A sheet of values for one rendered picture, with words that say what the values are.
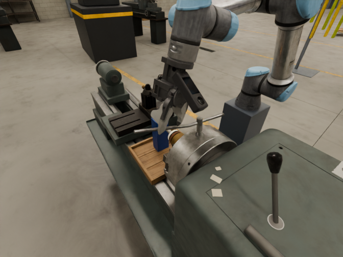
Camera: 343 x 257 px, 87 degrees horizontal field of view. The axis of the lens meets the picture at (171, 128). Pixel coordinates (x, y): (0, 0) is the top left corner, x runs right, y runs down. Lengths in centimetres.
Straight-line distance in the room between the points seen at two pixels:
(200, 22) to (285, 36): 50
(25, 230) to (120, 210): 82
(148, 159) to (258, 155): 64
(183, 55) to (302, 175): 48
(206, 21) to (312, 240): 54
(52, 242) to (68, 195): 44
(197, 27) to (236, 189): 42
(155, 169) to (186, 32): 76
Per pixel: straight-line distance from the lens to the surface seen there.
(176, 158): 70
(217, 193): 53
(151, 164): 106
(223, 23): 53
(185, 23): 46
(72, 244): 196
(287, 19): 86
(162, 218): 127
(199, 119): 64
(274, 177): 48
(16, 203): 246
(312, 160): 73
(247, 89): 114
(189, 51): 46
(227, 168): 59
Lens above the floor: 169
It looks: 39 degrees down
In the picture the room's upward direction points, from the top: straight up
